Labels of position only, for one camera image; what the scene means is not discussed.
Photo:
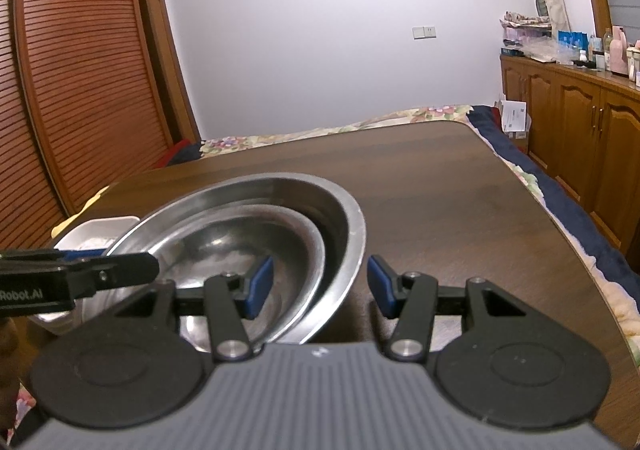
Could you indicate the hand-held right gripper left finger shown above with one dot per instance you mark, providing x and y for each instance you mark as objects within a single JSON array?
[{"x": 260, "y": 287}]

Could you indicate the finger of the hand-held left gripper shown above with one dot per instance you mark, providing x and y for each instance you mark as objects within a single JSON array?
[
  {"x": 85, "y": 254},
  {"x": 130, "y": 267}
]

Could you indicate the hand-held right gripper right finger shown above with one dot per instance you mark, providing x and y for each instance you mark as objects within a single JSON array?
[{"x": 382, "y": 286}]

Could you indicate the large rectangular floral plate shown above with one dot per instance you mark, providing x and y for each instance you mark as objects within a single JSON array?
[{"x": 95, "y": 232}]

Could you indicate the small stainless steel bowl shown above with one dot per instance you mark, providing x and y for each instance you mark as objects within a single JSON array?
[{"x": 215, "y": 250}]

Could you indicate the large stainless steel bowl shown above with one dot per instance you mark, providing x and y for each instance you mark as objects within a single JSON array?
[{"x": 345, "y": 240}]

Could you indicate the yellow cloth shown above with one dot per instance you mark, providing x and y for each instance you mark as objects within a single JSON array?
[{"x": 80, "y": 215}]

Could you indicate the red cloth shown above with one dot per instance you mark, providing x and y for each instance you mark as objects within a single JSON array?
[{"x": 177, "y": 152}]

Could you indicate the wooden louvered wardrobe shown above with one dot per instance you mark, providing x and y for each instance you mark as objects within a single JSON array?
[{"x": 75, "y": 79}]

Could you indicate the floral blanket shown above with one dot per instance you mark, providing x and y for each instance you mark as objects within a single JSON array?
[{"x": 565, "y": 210}]

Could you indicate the white paper box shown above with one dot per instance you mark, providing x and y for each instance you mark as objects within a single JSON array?
[{"x": 514, "y": 118}]

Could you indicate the wooden cabinet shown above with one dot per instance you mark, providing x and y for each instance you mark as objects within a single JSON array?
[{"x": 575, "y": 129}]

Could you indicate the dark flat box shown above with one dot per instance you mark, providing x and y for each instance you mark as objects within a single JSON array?
[{"x": 511, "y": 51}]

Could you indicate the clear plastic bag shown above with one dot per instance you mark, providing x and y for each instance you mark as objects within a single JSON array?
[{"x": 547, "y": 52}]

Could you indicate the stack of folded cloths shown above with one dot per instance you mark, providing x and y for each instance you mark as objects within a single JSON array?
[{"x": 525, "y": 27}]

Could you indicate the blue box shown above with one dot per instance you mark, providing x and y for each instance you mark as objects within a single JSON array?
[{"x": 572, "y": 38}]

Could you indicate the clear bottle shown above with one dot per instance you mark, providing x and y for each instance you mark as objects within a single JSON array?
[{"x": 594, "y": 48}]

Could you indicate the grey small fan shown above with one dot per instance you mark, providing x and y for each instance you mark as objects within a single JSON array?
[{"x": 541, "y": 4}]

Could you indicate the pink thermos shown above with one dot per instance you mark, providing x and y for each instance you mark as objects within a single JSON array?
[{"x": 619, "y": 52}]

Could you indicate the white cup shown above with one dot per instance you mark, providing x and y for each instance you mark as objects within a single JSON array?
[{"x": 634, "y": 62}]

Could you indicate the white wall switch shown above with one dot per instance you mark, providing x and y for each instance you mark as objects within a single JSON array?
[{"x": 424, "y": 32}]

